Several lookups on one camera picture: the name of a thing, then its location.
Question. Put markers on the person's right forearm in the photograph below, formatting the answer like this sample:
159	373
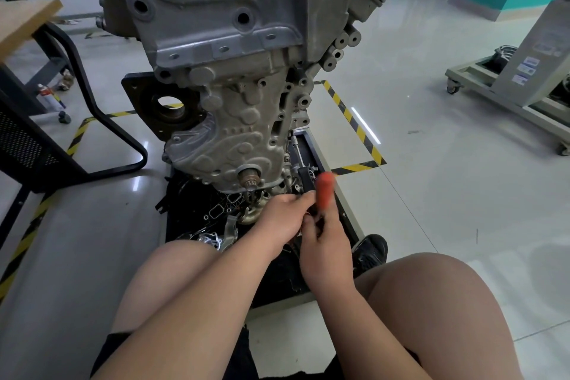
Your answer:
365	335

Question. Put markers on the silver metal bracket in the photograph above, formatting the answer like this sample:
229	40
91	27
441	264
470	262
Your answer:
222	235

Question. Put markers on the person's left hand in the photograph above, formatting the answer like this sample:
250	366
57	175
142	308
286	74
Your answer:
278	224

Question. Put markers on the black caster wheel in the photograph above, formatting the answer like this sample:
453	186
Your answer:
65	117

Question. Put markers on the black parts tray grey frame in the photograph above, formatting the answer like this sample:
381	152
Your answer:
285	277

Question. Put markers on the silver metal rod tool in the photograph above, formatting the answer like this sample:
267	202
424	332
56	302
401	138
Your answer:
299	155

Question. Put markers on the person's leg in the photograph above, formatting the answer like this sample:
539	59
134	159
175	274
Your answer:
164	277
445	317

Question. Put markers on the person's right thumb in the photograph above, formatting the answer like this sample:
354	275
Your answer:
331	217

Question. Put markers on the person's right hand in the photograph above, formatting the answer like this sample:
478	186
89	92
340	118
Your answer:
327	255

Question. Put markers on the black shorts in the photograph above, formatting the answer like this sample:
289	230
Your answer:
249	357

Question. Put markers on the grey metal car engine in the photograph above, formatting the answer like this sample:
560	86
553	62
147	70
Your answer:
231	59

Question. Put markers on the grey wheeled equipment cart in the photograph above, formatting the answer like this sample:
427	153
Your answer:
530	68

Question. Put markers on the black perforated metal panel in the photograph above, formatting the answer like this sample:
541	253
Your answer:
31	143

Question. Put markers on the person's left forearm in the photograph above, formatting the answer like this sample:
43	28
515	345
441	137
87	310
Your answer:
196	317

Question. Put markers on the black rubber gasket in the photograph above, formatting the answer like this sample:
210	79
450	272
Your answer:
218	208

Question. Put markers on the yellow black hazard tape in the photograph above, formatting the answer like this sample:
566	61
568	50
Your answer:
356	126
44	206

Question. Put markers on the person's left leg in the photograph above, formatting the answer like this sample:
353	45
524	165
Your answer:
164	277

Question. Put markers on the black shoe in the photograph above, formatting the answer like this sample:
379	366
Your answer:
372	253

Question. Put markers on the wooden table top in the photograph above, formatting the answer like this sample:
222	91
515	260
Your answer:
24	23

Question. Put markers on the person's left thumb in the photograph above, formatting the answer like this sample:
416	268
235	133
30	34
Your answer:
303	200

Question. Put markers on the person's right leg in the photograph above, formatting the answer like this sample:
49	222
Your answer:
445	317

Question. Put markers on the white spray can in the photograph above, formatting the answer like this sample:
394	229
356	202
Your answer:
50	96

